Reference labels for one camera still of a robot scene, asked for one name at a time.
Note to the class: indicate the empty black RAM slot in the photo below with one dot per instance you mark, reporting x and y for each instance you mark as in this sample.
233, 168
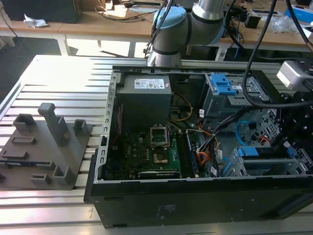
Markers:
181, 154

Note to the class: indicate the RAM stick in slot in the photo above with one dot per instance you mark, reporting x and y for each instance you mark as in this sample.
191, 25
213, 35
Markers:
192, 154

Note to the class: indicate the crumpled white paper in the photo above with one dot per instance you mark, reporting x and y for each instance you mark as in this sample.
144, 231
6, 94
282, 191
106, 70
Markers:
35, 21

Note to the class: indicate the large black box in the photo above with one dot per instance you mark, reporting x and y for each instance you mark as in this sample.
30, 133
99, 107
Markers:
39, 9

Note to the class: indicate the black graphics card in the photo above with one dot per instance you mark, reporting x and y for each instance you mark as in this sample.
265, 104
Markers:
159, 174

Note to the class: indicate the hard disk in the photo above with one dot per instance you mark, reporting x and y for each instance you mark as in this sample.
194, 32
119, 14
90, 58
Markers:
249, 151

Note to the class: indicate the grey power supply unit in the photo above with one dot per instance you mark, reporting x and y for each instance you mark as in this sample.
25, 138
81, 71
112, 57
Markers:
144, 102

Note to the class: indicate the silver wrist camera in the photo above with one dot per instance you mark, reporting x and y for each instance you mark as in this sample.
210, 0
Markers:
291, 73

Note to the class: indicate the wooden desk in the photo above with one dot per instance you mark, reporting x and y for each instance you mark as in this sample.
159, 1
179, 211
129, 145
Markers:
85, 27

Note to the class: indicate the black open PC case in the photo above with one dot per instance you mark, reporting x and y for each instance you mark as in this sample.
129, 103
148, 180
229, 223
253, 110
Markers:
171, 200

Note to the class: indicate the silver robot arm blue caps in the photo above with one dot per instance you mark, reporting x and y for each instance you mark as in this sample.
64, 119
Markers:
168, 34

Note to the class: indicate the blue drive carrier latch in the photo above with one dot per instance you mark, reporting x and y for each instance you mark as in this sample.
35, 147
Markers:
223, 84

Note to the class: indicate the metal disk bay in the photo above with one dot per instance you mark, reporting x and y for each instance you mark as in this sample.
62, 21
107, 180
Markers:
269, 166

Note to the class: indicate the blue cardboard box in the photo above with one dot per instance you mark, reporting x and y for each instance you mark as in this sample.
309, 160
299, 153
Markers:
300, 11

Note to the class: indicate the small black box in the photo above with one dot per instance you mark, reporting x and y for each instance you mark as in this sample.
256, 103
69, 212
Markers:
252, 20

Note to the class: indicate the grey parts rack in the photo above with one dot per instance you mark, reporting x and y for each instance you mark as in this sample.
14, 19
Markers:
49, 156

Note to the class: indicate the CPU socket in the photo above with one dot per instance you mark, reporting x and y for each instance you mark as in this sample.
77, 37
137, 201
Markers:
160, 158

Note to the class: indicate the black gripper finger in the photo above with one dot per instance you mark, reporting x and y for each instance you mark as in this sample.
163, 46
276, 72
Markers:
286, 122

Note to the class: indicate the metal drive cage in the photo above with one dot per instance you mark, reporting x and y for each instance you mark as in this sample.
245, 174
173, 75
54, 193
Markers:
227, 102

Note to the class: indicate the green motherboard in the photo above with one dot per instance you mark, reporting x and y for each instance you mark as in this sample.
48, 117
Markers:
144, 151

